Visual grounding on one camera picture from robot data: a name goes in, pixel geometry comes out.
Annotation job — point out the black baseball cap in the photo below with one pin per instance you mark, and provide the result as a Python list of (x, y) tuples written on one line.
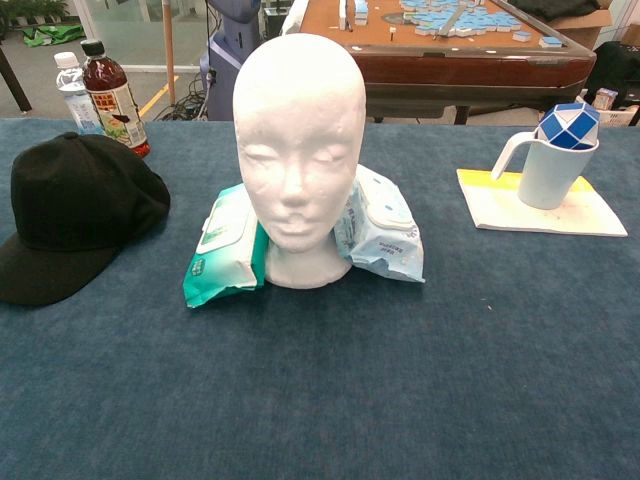
[(75, 200)]

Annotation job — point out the blue mobile robot base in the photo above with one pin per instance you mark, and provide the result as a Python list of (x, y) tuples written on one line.
[(225, 60)]

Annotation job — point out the white foam mannequin head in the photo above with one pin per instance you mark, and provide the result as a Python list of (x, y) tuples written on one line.
[(300, 150)]

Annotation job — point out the dark tea bottle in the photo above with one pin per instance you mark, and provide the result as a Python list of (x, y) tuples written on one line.
[(115, 105)]

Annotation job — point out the clear water bottle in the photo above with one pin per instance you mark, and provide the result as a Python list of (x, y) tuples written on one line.
[(75, 100)]

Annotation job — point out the light blue wet wipes pack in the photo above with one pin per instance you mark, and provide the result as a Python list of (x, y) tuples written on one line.
[(385, 240)]

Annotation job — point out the green wet wipes pack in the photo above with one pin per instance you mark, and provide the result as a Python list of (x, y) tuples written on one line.
[(220, 250)]

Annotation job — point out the blue felt table cover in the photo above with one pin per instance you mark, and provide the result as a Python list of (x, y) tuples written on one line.
[(350, 375)]

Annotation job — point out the white yellow square mat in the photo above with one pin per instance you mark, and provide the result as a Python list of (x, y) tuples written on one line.
[(500, 210)]

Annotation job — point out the brown mahjong table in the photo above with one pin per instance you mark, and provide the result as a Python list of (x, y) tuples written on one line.
[(450, 70)]

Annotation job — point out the wooden pole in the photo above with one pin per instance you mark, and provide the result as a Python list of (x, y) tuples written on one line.
[(169, 50)]

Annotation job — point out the heap of blue mahjong tiles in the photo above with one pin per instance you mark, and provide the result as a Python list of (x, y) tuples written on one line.
[(475, 20)]

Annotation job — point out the blue white snake puzzle ball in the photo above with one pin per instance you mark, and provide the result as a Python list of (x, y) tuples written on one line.
[(565, 125)]

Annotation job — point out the blue white mahjong tile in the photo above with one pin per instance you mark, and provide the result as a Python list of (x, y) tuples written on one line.
[(550, 42), (522, 36)]

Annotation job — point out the small drink carton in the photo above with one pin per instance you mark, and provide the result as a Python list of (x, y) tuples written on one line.
[(605, 98)]

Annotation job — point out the white plastic basket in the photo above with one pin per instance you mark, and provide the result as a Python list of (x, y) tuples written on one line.
[(622, 117)]

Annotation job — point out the black cloth bundle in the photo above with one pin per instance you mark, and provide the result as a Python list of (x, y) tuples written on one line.
[(550, 7)]

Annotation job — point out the brown cardboard box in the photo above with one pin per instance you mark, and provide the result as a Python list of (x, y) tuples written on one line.
[(585, 30)]

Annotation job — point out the green fabric bag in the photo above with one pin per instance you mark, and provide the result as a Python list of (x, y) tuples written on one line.
[(50, 35)]

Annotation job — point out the black table leg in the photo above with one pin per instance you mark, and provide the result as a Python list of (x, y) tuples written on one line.
[(15, 85)]

